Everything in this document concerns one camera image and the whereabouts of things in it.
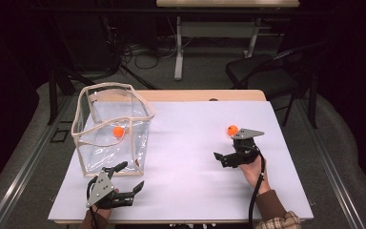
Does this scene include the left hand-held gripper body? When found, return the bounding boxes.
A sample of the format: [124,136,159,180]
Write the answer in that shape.
[85,171,119,211]

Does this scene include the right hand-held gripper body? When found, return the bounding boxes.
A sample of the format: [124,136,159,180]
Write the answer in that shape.
[231,128,266,167]

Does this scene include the clear bag with beige trim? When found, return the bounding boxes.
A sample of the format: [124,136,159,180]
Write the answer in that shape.
[71,82,156,177]

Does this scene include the person's left hand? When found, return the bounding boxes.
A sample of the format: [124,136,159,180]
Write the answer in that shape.
[90,188,120,221]

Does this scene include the person's right hand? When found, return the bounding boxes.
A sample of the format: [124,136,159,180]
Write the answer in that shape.
[238,155,272,196]

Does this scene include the white table sheet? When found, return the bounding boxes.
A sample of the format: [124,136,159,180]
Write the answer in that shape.
[48,100,315,221]

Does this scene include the wooden table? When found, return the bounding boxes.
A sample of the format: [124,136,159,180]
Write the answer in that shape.
[53,89,315,225]

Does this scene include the person's checkered clothing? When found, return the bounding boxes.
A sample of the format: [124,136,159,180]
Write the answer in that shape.
[169,222,217,229]

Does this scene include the black folding chair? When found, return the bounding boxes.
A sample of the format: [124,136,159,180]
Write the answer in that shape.
[224,40,320,130]

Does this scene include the black metal stand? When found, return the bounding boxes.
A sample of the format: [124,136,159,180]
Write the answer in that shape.
[47,65,92,126]

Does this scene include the white-legged desk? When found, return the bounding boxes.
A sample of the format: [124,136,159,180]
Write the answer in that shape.
[155,0,301,82]

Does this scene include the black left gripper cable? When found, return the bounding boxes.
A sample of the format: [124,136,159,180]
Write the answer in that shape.
[86,176,100,229]

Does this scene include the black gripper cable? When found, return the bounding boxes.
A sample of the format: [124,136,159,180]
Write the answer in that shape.
[248,147,266,229]
[86,176,100,229]

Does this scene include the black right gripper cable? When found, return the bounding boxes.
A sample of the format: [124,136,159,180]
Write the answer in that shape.
[248,147,266,229]

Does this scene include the black floor outlet frame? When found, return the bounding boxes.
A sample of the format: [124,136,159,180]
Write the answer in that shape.
[50,128,71,144]

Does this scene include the metal floor rail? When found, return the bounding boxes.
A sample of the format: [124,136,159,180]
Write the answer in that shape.
[0,94,77,229]
[296,98,366,229]

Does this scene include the bundle of floor cables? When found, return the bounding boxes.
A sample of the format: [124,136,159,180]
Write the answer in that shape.
[120,34,193,71]

